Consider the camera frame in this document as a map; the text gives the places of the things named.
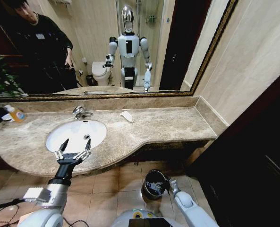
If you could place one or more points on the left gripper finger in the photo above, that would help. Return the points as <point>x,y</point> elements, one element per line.
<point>86,150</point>
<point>62,149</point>

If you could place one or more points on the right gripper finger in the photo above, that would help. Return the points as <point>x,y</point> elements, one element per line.
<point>158,185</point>

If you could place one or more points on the black round trash bin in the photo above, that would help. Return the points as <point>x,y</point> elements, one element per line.
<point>149,195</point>

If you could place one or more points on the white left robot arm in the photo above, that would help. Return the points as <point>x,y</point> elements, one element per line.
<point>52,196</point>

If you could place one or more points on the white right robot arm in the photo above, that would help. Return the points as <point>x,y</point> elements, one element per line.
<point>189,205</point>

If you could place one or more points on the chrome sink drain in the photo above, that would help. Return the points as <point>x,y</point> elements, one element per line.
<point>87,136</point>

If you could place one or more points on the white oval sink basin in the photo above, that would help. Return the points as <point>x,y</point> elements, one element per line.
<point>78,128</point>

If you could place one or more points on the small black waste bin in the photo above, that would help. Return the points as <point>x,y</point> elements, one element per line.
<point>90,81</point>

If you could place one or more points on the chrome faucet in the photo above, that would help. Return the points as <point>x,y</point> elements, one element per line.
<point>78,111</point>

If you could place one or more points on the white robot front shell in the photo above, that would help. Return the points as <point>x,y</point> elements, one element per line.
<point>123,220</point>

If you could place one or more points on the crumpled white tissue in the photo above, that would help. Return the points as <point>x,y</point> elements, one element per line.
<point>128,116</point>

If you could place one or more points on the orange liquid soap bottle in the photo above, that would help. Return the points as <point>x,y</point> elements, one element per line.
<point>17,116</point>

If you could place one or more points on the white toilet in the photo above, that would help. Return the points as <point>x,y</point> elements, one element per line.
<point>100,73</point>

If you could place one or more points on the dark wooden door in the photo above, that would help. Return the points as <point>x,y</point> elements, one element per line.
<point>248,165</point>

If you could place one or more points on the green leafy plant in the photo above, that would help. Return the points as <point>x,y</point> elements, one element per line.
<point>0,73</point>

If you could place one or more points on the person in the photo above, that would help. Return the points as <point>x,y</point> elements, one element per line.
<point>43,47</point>

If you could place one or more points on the mirrored white robot figure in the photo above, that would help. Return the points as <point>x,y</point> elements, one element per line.
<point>129,45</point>

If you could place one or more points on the gold framed wall mirror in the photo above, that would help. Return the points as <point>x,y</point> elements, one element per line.
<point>130,95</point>

